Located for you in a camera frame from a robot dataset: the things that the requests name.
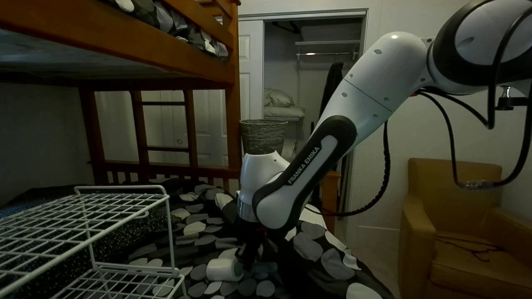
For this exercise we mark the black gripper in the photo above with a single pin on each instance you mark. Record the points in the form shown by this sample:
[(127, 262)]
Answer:
[(252, 232)]

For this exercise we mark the black spotted duvet cover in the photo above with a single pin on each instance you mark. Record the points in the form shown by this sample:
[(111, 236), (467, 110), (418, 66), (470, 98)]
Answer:
[(222, 242)]

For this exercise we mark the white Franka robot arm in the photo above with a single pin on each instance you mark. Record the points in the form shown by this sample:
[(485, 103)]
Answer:
[(367, 93)]

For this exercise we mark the white bed sheet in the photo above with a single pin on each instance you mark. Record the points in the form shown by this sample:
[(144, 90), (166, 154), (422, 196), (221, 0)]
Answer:
[(314, 216)]

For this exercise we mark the spotted duvet on bunk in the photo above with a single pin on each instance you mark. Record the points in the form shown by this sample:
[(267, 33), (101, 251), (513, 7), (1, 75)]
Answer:
[(177, 25)]

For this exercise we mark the woven laundry basket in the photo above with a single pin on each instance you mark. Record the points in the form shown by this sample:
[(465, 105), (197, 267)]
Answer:
[(264, 134)]

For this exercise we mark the white folded pillows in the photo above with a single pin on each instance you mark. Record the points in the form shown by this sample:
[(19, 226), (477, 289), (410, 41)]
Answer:
[(277, 101)]

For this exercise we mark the white closet door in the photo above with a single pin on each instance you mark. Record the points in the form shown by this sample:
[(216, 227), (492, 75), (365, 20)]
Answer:
[(252, 68)]

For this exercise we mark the dark hanging garment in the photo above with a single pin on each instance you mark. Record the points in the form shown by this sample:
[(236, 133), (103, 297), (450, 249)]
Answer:
[(334, 83)]

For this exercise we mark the yellow armchair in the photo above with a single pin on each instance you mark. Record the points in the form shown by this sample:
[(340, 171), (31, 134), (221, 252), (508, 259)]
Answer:
[(460, 237)]

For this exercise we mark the wooden bunk bed frame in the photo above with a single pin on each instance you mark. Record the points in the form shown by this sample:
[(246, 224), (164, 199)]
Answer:
[(111, 33)]

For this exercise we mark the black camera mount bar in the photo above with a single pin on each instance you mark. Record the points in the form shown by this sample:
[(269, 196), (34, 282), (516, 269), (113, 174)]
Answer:
[(513, 101)]

